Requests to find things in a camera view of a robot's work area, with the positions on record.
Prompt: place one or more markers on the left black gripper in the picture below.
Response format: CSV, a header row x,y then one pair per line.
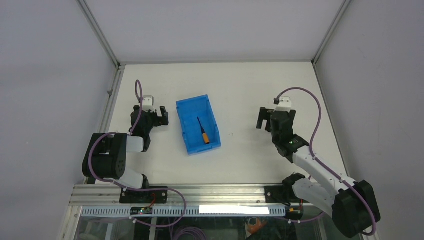
x,y
159,120

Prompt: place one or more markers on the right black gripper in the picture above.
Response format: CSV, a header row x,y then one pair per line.
x,y
264,114

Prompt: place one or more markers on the orange handled screwdriver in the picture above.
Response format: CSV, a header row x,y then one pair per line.
x,y
203,133

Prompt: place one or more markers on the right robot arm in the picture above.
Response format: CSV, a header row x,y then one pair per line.
x,y
351,204

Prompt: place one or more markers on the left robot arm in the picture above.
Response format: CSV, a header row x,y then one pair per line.
x,y
106,156

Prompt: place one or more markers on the blue plastic bin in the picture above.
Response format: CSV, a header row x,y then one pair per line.
x,y
188,110

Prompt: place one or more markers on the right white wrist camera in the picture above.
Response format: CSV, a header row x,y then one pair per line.
x,y
283,104

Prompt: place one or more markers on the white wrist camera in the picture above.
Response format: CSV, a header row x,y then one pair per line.
x,y
148,104
283,104

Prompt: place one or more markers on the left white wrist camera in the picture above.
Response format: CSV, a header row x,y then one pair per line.
x,y
148,104

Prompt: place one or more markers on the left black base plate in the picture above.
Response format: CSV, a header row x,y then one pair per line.
x,y
158,195

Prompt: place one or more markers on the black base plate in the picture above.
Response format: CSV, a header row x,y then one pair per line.
x,y
158,195
279,194

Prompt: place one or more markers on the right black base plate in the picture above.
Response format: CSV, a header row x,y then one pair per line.
x,y
279,194

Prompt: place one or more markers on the white slotted cable duct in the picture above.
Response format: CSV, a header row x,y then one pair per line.
x,y
188,211

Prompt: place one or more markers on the aluminium front rail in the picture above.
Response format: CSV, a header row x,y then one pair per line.
x,y
178,195

